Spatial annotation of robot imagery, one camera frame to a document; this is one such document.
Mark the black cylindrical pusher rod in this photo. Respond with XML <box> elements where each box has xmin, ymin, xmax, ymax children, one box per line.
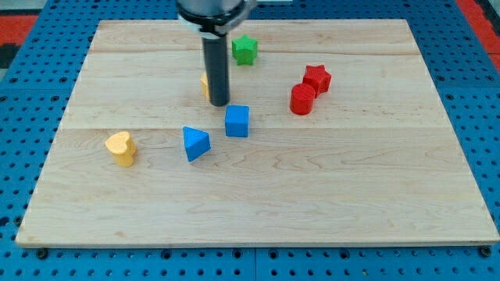
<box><xmin>202</xmin><ymin>36</ymin><xmax>230</xmax><ymax>107</ymax></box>

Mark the yellow hexagon block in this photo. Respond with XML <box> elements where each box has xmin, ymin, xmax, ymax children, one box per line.
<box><xmin>200</xmin><ymin>73</ymin><xmax>210</xmax><ymax>100</ymax></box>

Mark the green star block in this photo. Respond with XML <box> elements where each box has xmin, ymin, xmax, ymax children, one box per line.
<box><xmin>231</xmin><ymin>34</ymin><xmax>258</xmax><ymax>66</ymax></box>

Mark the blue cube block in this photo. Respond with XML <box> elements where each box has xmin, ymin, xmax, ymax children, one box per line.
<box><xmin>224</xmin><ymin>105</ymin><xmax>249</xmax><ymax>137</ymax></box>

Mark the blue triangle block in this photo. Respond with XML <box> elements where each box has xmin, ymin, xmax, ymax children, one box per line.
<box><xmin>183</xmin><ymin>126</ymin><xmax>211</xmax><ymax>162</ymax></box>

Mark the red cylinder block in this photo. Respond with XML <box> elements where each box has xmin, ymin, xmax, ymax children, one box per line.
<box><xmin>289</xmin><ymin>84</ymin><xmax>316</xmax><ymax>116</ymax></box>

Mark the red star block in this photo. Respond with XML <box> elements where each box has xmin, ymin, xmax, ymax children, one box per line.
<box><xmin>302</xmin><ymin>65</ymin><xmax>332</xmax><ymax>98</ymax></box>

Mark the yellow heart block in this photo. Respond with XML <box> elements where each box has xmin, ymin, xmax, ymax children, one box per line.
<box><xmin>105</xmin><ymin>131</ymin><xmax>137</xmax><ymax>167</ymax></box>

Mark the light wooden board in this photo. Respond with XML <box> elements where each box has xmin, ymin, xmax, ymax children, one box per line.
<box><xmin>16</xmin><ymin>20</ymin><xmax>499</xmax><ymax>248</ymax></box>

